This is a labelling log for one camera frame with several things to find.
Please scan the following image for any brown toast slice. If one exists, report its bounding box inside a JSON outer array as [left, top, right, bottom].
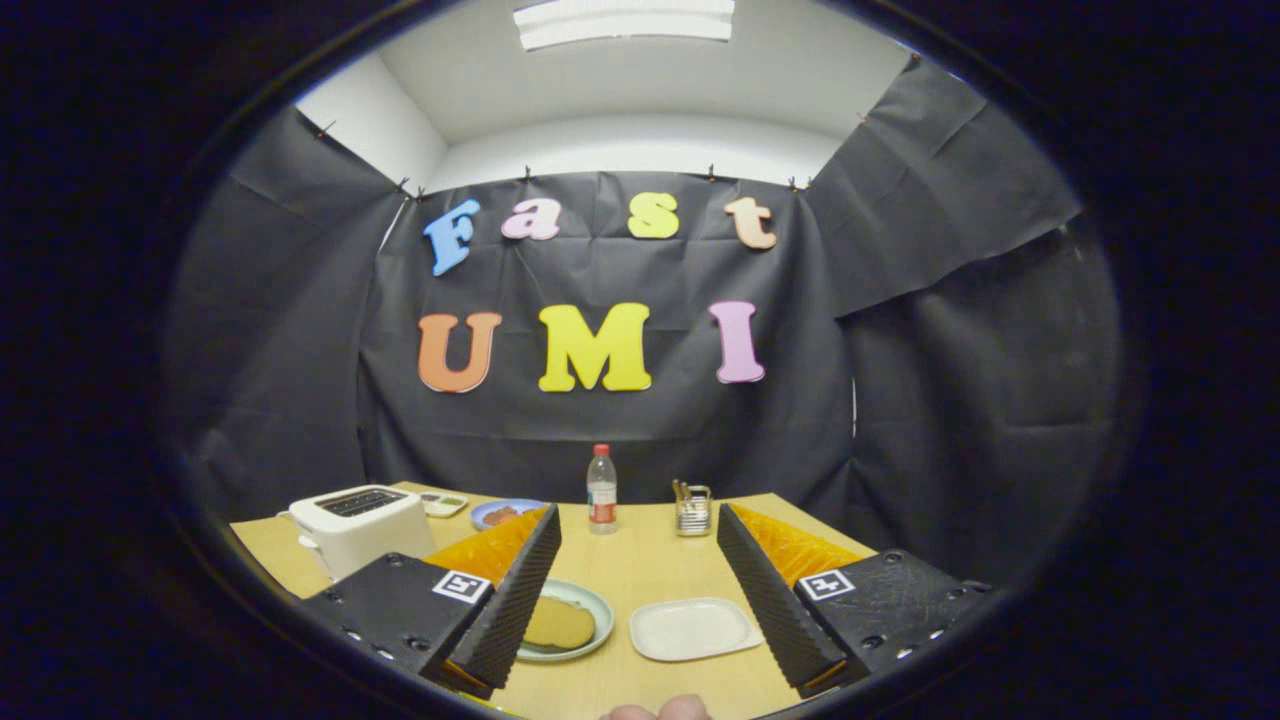
[[523, 597, 597, 651]]

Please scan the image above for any blue plate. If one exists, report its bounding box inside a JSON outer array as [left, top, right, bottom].
[[470, 498, 547, 531]]

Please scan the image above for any white toaster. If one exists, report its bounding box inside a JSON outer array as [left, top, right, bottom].
[[277, 485, 438, 583]]

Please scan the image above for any metal wire utensil holder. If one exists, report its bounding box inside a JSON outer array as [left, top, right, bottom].
[[676, 485, 713, 537]]

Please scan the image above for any ceiling light panel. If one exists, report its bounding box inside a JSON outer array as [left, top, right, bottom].
[[512, 0, 736, 51]]

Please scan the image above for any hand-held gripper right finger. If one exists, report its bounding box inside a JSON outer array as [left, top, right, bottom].
[[715, 502, 993, 701]]

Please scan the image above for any white square plate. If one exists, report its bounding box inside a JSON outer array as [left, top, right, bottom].
[[629, 597, 766, 663]]

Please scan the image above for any pale green round plate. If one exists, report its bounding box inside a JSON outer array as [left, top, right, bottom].
[[515, 578, 615, 664]]

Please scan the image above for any black backdrop cloth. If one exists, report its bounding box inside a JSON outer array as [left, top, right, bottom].
[[165, 55, 1121, 586]]

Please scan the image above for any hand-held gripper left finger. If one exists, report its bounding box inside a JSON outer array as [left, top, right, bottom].
[[298, 503, 563, 701]]

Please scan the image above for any plastic bottle with red cap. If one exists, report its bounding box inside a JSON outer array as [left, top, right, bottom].
[[587, 444, 619, 535]]

